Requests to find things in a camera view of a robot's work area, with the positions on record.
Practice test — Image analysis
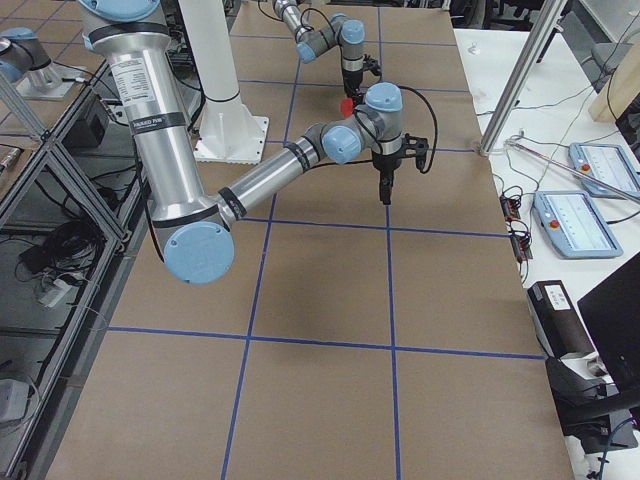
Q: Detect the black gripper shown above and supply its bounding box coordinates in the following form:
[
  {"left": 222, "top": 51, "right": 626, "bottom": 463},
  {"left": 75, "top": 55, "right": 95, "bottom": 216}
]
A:
[
  {"left": 342, "top": 70, "right": 363, "bottom": 106},
  {"left": 372, "top": 152, "right": 402, "bottom": 205}
]

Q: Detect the red block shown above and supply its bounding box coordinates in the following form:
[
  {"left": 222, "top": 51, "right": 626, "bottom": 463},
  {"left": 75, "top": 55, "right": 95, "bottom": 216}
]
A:
[{"left": 340, "top": 98, "right": 355, "bottom": 118}]

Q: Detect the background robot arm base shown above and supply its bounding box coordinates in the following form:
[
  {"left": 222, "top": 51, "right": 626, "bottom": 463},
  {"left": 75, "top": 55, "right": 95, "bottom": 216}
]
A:
[{"left": 1, "top": 27, "right": 83, "bottom": 101}]

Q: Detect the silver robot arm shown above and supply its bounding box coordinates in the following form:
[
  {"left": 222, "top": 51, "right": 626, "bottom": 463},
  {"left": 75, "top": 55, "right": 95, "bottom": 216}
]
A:
[
  {"left": 271, "top": 0, "right": 365, "bottom": 105},
  {"left": 80, "top": 1, "right": 403, "bottom": 285}
]

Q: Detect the small electronics board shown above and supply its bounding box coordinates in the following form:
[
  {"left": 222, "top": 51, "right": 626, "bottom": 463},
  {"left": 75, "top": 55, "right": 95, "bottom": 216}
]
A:
[{"left": 499, "top": 186, "right": 533, "bottom": 264}]

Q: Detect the near teach pendant tablet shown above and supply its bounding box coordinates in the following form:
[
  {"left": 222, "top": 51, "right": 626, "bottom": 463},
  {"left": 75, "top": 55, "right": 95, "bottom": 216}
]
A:
[{"left": 533, "top": 190, "right": 624, "bottom": 260}]

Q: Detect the teach pendant tablet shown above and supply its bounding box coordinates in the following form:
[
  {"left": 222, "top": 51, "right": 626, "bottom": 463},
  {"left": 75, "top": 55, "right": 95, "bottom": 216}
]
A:
[
  {"left": 569, "top": 143, "right": 639, "bottom": 197},
  {"left": 533, "top": 190, "right": 624, "bottom": 260}
]

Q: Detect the far teach pendant tablet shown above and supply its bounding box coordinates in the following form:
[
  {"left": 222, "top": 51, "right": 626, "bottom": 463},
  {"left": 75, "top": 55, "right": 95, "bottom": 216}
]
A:
[{"left": 569, "top": 143, "right": 639, "bottom": 197}]

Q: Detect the black box with label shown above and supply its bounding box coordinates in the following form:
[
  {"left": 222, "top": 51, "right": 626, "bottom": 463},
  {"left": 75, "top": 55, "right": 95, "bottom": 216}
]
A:
[{"left": 526, "top": 280, "right": 595, "bottom": 359}]

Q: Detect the black monitor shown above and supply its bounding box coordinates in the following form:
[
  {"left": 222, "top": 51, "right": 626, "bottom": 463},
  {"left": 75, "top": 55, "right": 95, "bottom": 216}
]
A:
[{"left": 578, "top": 254, "right": 640, "bottom": 390}]

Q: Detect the grey power adapter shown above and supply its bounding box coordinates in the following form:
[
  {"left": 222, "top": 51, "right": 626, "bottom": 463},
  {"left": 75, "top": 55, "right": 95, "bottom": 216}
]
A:
[{"left": 0, "top": 378, "right": 30, "bottom": 426}]

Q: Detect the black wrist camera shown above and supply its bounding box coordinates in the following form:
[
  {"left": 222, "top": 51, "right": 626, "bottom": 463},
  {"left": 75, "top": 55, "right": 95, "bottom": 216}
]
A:
[
  {"left": 403, "top": 134, "right": 429, "bottom": 172},
  {"left": 362, "top": 54, "right": 382, "bottom": 77}
]

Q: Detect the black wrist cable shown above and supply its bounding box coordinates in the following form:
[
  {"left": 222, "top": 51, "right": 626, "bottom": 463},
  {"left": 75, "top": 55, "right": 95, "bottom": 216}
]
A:
[{"left": 397, "top": 85, "right": 440, "bottom": 175}]

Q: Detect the metal rod with handle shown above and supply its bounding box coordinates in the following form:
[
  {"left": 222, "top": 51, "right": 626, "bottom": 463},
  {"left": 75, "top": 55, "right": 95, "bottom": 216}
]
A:
[{"left": 504, "top": 134, "right": 639, "bottom": 203}]

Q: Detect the white central pedestal column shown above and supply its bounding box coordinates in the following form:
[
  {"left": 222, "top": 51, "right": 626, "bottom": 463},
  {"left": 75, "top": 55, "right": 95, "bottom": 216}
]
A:
[{"left": 179, "top": 0, "right": 269, "bottom": 164}]

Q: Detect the aluminium frame post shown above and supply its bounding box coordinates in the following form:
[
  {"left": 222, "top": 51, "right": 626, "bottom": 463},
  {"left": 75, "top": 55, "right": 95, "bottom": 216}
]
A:
[{"left": 478, "top": 0, "right": 568, "bottom": 157}]

